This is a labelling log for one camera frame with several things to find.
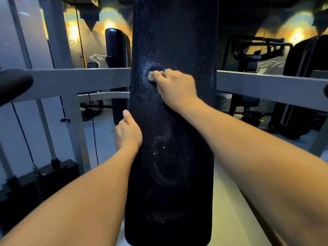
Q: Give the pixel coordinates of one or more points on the person's right hand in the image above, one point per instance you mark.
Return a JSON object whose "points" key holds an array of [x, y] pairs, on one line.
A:
{"points": [[178, 89]]}

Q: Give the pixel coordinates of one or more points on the person's left hand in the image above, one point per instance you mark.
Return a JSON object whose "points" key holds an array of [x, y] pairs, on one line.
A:
{"points": [[128, 135]]}

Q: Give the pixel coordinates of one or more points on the beige cleaning cloth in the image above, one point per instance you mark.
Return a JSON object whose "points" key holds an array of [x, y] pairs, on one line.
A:
{"points": [[151, 76]]}

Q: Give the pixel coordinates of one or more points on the black padded backrest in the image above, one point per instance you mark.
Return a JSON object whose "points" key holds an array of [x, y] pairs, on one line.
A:
{"points": [[169, 163]]}

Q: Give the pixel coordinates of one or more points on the person's right forearm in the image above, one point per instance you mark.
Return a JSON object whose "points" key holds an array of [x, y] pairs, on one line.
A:
{"points": [[256, 156]]}

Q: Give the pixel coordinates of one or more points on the person's left forearm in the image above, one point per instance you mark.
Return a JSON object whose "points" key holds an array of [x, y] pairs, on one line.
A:
{"points": [[77, 199]]}

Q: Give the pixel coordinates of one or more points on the black seated gym machine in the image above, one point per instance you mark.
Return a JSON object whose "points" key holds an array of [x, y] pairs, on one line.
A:
{"points": [[88, 112]]}

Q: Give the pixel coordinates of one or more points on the black pillar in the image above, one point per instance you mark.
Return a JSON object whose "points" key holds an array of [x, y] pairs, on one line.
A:
{"points": [[115, 48]]}

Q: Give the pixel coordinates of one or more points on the chrome guide rod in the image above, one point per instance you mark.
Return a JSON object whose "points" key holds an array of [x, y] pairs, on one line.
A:
{"points": [[46, 130], [5, 163]]}

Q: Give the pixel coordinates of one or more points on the black weight plate stack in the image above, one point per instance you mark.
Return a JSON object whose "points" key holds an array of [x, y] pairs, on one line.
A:
{"points": [[51, 184]]}

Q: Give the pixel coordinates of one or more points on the grey gym machine frame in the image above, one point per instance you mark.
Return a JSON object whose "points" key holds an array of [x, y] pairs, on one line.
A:
{"points": [[77, 81]]}

